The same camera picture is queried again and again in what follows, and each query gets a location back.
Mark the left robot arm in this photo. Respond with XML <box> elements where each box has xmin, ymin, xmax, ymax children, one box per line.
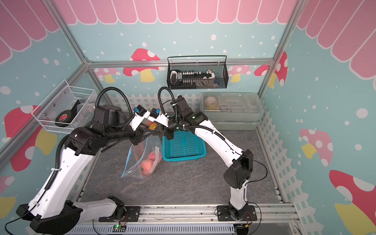
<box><xmin>16</xmin><ymin>87</ymin><xmax>149</xmax><ymax>235</ymax></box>

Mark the pink peach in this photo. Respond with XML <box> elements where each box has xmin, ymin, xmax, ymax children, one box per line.
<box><xmin>140</xmin><ymin>159</ymin><xmax>154</xmax><ymax>176</ymax></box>
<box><xmin>148</xmin><ymin>152</ymin><xmax>159</xmax><ymax>161</ymax></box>

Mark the blue stick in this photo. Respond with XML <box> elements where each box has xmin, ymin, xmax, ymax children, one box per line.
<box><xmin>121</xmin><ymin>136</ymin><xmax>163</xmax><ymax>180</ymax></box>

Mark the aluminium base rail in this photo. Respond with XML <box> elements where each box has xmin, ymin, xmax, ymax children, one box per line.
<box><xmin>68</xmin><ymin>203</ymin><xmax>305</xmax><ymax>235</ymax></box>

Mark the clear plastic storage box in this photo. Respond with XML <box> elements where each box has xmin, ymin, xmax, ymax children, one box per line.
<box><xmin>200</xmin><ymin>92</ymin><xmax>264</xmax><ymax>130</ymax></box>

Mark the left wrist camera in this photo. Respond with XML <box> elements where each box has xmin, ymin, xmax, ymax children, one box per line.
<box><xmin>130</xmin><ymin>105</ymin><xmax>150</xmax><ymax>131</ymax></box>

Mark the black wire wall basket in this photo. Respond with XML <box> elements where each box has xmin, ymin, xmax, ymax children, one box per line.
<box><xmin>166</xmin><ymin>55</ymin><xmax>229</xmax><ymax>90</ymax></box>

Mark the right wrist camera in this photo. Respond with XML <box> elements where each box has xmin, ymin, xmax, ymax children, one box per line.
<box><xmin>147</xmin><ymin>108</ymin><xmax>169</xmax><ymax>127</ymax></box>

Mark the teal plastic basket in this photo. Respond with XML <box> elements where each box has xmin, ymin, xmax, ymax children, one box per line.
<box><xmin>162</xmin><ymin>131</ymin><xmax>207</xmax><ymax>162</ymax></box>

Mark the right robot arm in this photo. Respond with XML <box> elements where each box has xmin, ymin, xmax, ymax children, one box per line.
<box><xmin>157</xmin><ymin>87</ymin><xmax>268</xmax><ymax>220</ymax></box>

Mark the white wire wall basket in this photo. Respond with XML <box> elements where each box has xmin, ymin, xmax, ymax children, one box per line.
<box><xmin>31</xmin><ymin>81</ymin><xmax>98</xmax><ymax>134</ymax></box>

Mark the black power strip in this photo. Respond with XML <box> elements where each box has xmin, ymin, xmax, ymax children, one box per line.
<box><xmin>168</xmin><ymin>70</ymin><xmax>215</xmax><ymax>87</ymax></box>

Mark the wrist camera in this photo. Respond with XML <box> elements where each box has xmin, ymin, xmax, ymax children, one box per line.
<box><xmin>147</xmin><ymin>108</ymin><xmax>169</xmax><ymax>127</ymax></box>
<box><xmin>130</xmin><ymin>105</ymin><xmax>150</xmax><ymax>131</ymax></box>

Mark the black tape measure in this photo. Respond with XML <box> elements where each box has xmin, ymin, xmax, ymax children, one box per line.
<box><xmin>55</xmin><ymin>100</ymin><xmax>81</xmax><ymax>127</ymax></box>

